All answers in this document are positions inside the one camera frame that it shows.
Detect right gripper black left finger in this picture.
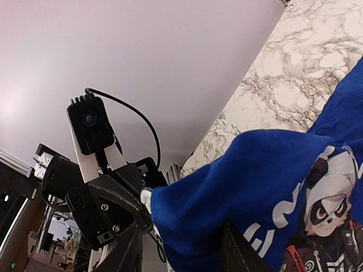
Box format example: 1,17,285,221
94,221,142,272

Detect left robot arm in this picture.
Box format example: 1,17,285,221
36,144,167,250

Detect blue white round brooch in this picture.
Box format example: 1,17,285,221
140,187,153,214

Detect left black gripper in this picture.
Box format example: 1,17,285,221
66,157,167,250

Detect blue printed t-shirt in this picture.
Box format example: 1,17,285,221
151,61,362,271

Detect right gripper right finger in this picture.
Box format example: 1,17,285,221
221,221,275,272

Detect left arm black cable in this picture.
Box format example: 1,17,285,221
84,87,162,171

